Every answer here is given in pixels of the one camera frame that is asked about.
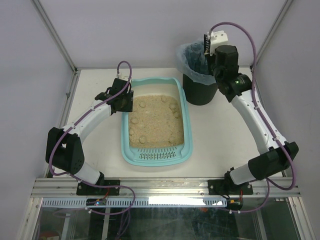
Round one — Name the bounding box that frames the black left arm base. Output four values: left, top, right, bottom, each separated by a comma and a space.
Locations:
76, 179, 121, 196

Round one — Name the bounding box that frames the teal plastic litter box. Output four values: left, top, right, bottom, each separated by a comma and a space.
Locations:
121, 77, 193, 167

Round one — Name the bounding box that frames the beige pellet cat litter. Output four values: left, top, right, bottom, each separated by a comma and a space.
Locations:
128, 95, 184, 149

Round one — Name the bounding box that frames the black trash bin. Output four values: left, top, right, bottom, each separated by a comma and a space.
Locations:
182, 74, 218, 106

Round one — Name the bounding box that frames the aluminium mounting rail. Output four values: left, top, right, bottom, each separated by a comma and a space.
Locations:
31, 176, 301, 198

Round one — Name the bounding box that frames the right aluminium frame post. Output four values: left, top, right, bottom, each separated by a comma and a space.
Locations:
249, 0, 295, 72

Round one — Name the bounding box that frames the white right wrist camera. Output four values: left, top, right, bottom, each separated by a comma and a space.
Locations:
205, 30, 228, 56

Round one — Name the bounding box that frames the aluminium frame post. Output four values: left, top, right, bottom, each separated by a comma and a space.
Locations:
249, 0, 295, 72
31, 0, 78, 73

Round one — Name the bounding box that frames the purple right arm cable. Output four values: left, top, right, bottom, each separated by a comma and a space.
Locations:
209, 21, 298, 215

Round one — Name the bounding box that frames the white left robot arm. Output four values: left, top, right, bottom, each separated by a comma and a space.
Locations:
45, 78, 134, 188

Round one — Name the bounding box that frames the translucent blue bin liner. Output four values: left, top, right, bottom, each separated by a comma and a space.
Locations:
175, 38, 216, 86

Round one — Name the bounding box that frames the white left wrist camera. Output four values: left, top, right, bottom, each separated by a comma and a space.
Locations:
117, 72, 132, 82

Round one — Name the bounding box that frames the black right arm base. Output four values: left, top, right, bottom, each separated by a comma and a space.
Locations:
207, 179, 253, 197

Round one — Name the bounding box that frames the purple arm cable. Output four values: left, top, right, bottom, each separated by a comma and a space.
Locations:
209, 21, 298, 215
48, 60, 133, 177

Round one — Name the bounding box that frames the white slotted cable duct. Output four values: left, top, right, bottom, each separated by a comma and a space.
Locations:
41, 196, 227, 209

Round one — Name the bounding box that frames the black slotted litter scoop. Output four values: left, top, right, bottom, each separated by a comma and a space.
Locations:
203, 34, 211, 55

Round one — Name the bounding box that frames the left aluminium frame post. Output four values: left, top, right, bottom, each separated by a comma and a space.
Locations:
31, 0, 78, 73

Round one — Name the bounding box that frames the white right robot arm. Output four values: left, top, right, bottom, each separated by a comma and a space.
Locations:
207, 45, 299, 186

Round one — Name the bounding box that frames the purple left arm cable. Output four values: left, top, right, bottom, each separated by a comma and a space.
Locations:
48, 60, 133, 177

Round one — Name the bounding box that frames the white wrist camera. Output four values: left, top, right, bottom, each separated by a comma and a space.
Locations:
117, 72, 132, 82
205, 30, 228, 56

